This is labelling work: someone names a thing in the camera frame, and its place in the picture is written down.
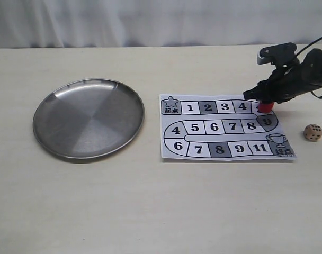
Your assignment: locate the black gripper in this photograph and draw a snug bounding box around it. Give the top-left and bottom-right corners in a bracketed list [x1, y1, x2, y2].
[243, 49, 322, 104]

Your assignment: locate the red cylinder game piece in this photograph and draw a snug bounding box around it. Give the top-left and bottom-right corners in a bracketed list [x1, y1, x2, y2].
[258, 101, 274, 114]

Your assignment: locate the wooden die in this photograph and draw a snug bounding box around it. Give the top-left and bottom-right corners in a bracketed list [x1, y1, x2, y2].
[303, 124, 322, 142]

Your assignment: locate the paper game board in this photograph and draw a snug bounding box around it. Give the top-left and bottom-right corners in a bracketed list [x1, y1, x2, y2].
[159, 94, 296, 161]

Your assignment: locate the round stainless steel plate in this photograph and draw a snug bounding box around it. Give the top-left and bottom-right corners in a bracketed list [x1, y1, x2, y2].
[32, 78, 145, 161]

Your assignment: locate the white curtain backdrop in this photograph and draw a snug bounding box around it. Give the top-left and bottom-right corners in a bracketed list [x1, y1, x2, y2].
[0, 1, 322, 48]

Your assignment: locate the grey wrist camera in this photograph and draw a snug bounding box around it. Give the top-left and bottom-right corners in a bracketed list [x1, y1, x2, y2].
[257, 42, 299, 68]

